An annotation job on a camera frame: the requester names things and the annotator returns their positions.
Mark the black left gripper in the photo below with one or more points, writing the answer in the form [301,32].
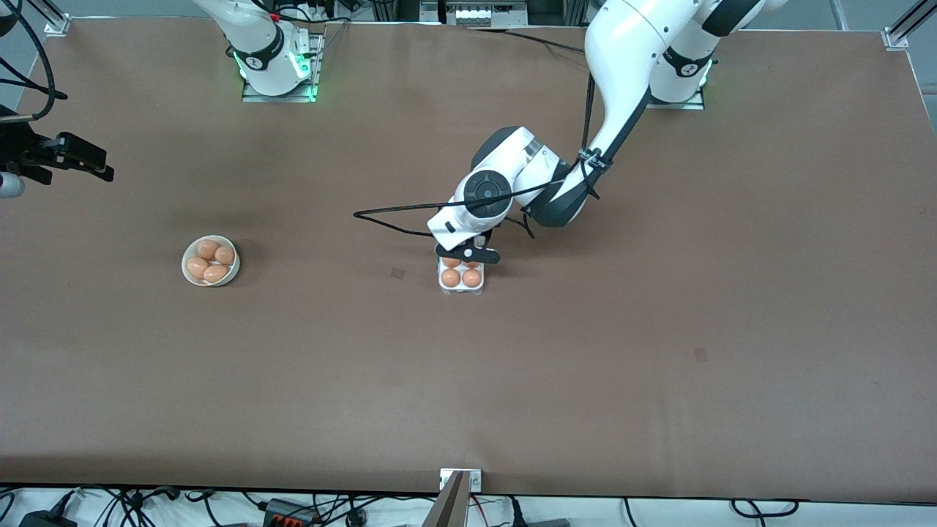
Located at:
[488,234]

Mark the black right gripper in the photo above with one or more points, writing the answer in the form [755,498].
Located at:
[20,152]

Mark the clear plastic egg box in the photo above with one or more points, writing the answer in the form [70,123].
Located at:
[461,290]

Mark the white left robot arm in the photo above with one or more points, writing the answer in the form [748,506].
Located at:
[622,44]

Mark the white round bowl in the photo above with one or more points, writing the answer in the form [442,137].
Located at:
[233,277]

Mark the white power strip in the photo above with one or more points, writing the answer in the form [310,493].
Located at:
[479,13]

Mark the black red power adapter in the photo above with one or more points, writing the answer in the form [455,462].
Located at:
[289,512]

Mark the aluminium right arm base plate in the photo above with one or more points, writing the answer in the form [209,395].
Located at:
[315,66]

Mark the aluminium camera post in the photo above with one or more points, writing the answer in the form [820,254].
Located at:
[450,505]

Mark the aluminium left arm base plate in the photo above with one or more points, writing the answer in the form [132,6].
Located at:
[692,105]

